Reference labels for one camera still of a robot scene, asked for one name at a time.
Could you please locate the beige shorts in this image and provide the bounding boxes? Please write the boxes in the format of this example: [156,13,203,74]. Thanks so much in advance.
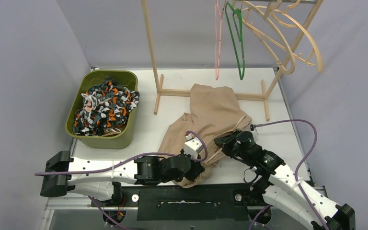
[159,84,248,188]

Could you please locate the wooden hanger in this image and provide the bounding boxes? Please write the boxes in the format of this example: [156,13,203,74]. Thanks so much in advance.
[240,0,296,74]
[264,0,324,75]
[202,115,252,167]

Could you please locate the camouflage patterned shorts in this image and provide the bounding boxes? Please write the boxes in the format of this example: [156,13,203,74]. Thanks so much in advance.
[72,76,140,137]

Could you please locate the olive green plastic basket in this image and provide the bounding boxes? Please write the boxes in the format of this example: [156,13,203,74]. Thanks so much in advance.
[65,70,140,149]

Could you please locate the pink hanger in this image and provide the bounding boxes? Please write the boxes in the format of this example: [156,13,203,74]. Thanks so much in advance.
[214,0,223,80]

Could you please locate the green hanger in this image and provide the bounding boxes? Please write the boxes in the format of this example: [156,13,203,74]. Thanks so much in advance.
[224,1,245,80]

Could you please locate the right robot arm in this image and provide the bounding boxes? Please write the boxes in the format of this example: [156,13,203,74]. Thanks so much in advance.
[214,131,356,230]

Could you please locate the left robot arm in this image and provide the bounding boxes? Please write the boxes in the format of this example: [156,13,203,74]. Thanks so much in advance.
[35,151,205,205]

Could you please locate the wooden clothes rack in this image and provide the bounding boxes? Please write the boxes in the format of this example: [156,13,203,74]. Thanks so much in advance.
[141,0,324,122]

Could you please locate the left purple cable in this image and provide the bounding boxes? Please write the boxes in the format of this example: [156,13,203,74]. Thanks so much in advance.
[34,130,208,230]

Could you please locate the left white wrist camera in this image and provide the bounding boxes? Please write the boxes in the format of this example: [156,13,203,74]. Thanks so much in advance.
[184,134,204,159]

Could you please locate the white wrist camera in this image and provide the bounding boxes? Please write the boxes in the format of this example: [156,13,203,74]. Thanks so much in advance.
[250,125,259,141]
[184,134,204,159]

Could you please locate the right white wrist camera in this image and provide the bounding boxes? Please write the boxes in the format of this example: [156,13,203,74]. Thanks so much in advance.
[250,125,259,141]

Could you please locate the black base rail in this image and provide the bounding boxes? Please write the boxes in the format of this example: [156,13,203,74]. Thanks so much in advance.
[44,182,331,230]

